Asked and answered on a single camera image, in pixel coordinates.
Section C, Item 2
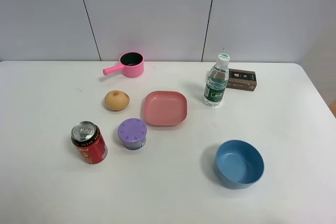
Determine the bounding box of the red soda can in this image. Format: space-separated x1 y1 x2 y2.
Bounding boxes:
70 121 108 164

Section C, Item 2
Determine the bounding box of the pink square plate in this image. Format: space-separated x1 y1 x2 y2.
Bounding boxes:
142 91 187 126

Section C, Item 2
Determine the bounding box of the clear plastic water bottle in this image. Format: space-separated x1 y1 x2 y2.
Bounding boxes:
203 54 230 108

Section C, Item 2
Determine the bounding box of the purple lidded jar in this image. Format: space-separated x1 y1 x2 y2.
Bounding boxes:
117 118 147 150

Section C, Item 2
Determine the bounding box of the pink toy saucepan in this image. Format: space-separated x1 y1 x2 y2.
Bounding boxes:
102 52 144 78

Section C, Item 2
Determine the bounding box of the tan round bun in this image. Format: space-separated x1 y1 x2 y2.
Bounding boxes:
104 90 130 111

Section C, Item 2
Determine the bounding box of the brown cardboard box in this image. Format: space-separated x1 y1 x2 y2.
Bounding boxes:
226 69 257 91

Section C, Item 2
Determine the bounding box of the blue bowl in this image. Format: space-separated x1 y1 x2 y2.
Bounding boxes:
214 140 265 189

